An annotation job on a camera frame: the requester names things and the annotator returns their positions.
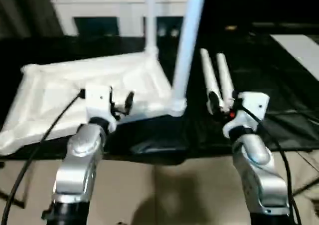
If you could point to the white cabinet with glass doors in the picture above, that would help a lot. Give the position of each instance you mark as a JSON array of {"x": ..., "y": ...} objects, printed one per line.
[{"x": 112, "y": 8}]

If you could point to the grey curtain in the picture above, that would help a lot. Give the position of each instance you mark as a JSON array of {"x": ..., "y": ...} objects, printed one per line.
[{"x": 25, "y": 10}]

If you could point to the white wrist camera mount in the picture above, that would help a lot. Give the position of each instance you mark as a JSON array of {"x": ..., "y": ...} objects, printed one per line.
[
  {"x": 251, "y": 107},
  {"x": 98, "y": 100}
]

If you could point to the black cabinet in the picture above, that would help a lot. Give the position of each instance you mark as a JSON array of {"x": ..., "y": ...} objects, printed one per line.
[{"x": 261, "y": 3}]

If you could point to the black mat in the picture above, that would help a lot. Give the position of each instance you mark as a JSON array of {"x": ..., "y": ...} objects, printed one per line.
[{"x": 249, "y": 97}]

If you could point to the white flat board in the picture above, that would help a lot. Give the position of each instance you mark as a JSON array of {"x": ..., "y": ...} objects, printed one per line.
[{"x": 296, "y": 50}]

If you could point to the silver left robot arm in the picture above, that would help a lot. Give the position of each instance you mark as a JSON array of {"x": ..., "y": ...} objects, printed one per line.
[{"x": 79, "y": 165}]

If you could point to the black stand leg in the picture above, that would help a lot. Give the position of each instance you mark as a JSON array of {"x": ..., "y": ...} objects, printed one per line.
[
  {"x": 15, "y": 197},
  {"x": 306, "y": 188}
]

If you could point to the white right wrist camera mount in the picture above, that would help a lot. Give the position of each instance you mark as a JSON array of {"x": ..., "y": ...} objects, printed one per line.
[{"x": 251, "y": 107}]

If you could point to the white plastic table leg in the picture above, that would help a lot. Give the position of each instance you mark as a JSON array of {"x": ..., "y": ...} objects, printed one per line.
[
  {"x": 210, "y": 72},
  {"x": 189, "y": 48},
  {"x": 225, "y": 77},
  {"x": 151, "y": 23}
]

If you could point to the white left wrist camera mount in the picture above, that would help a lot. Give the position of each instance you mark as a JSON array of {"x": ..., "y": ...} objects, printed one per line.
[{"x": 98, "y": 100}]

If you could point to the small tan label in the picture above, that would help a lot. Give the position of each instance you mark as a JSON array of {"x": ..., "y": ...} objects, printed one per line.
[{"x": 230, "y": 27}]

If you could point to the white plastic table top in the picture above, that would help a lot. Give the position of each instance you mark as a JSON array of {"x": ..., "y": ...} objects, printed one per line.
[{"x": 62, "y": 85}]

